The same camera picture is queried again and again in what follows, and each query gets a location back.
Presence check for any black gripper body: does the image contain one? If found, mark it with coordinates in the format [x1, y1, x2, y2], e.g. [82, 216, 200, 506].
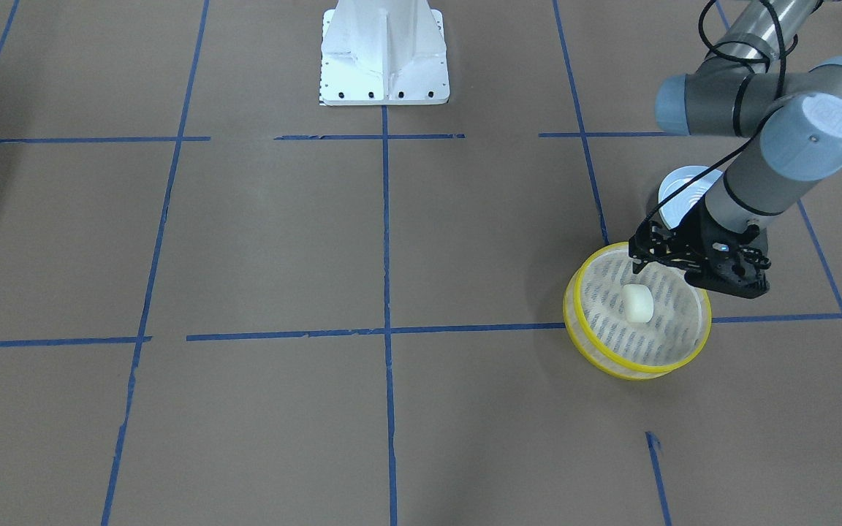
[675, 207, 766, 272]

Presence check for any white steamed bun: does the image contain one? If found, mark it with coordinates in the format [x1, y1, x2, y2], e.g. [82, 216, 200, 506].
[622, 283, 654, 324]

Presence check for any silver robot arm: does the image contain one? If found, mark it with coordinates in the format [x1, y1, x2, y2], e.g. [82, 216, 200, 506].
[628, 1, 842, 299]

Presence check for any yellow bamboo steamer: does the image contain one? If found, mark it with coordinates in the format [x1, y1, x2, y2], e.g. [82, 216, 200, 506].
[564, 242, 713, 381]

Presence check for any light blue plate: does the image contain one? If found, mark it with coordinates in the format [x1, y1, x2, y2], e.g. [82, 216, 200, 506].
[656, 164, 723, 229]

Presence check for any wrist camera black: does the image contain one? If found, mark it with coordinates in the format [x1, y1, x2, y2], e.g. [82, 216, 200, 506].
[684, 231, 771, 300]

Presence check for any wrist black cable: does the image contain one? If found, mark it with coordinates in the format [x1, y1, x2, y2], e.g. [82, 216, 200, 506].
[640, 0, 802, 235]

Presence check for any white pedestal column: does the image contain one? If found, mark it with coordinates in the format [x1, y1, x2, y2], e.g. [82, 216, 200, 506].
[319, 1, 451, 107]

